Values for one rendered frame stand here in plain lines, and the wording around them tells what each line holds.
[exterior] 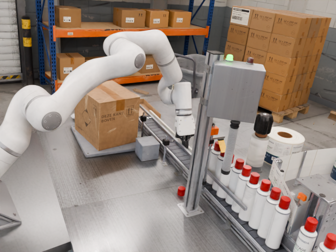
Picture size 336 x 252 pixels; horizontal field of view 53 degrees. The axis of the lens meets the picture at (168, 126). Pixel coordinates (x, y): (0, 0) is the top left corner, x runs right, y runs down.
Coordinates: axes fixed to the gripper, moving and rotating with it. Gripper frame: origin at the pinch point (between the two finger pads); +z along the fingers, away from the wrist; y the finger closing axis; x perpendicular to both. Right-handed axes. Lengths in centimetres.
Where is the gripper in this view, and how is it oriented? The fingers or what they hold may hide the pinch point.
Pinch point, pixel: (185, 144)
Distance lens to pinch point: 173.0
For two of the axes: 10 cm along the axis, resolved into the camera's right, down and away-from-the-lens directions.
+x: -4.5, -0.8, 8.9
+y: 8.9, -1.0, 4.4
